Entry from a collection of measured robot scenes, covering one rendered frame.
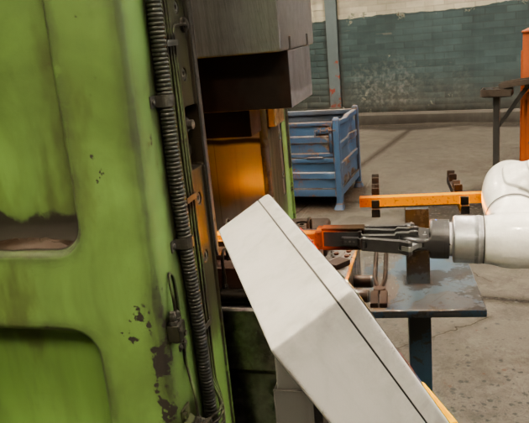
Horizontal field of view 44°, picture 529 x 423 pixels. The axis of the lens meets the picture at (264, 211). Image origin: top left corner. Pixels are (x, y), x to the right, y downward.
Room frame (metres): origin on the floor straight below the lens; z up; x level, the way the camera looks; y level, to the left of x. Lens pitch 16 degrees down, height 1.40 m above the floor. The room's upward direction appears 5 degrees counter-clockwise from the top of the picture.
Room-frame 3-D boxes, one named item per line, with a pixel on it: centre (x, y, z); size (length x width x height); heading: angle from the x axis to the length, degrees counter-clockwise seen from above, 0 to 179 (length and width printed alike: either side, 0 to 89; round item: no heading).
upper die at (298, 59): (1.25, 0.11, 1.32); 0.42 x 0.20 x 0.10; 75
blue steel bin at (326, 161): (5.44, -0.20, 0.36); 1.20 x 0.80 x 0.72; 69
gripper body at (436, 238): (1.16, -0.30, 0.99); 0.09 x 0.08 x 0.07; 75
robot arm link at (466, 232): (1.14, -0.37, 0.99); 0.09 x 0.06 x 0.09; 165
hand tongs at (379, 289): (1.78, -0.33, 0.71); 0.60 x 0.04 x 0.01; 168
